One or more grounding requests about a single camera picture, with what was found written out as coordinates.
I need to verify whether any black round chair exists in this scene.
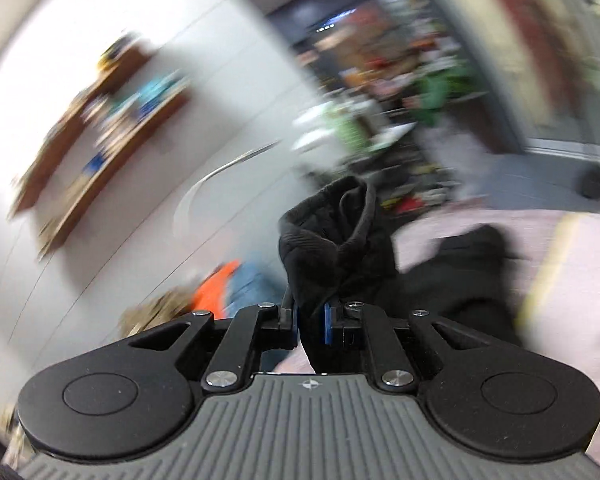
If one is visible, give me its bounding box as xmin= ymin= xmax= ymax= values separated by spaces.
xmin=577 ymin=162 xmax=600 ymax=200

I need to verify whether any olive green puffer jacket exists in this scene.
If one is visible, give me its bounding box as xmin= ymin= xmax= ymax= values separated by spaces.
xmin=118 ymin=287 xmax=194 ymax=338

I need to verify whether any wooden wall shelf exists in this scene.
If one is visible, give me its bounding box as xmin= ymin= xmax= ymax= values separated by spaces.
xmin=38 ymin=78 xmax=190 ymax=259
xmin=9 ymin=34 xmax=154 ymax=217

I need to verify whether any lower wooden wall shelf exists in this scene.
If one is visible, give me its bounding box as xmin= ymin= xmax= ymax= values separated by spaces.
xmin=38 ymin=78 xmax=190 ymax=259

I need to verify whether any black quilted jacket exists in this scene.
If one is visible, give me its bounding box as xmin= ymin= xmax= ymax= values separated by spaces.
xmin=278 ymin=177 xmax=521 ymax=373

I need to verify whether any floral purple bed sheet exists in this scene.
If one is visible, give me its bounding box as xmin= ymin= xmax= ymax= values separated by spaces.
xmin=390 ymin=200 xmax=600 ymax=466

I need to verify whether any orange cloth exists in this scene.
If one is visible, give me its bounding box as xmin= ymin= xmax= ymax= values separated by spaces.
xmin=192 ymin=260 xmax=240 ymax=318

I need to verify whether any upper wooden wall shelf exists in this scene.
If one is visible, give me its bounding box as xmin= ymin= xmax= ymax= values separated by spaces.
xmin=9 ymin=34 xmax=154 ymax=217

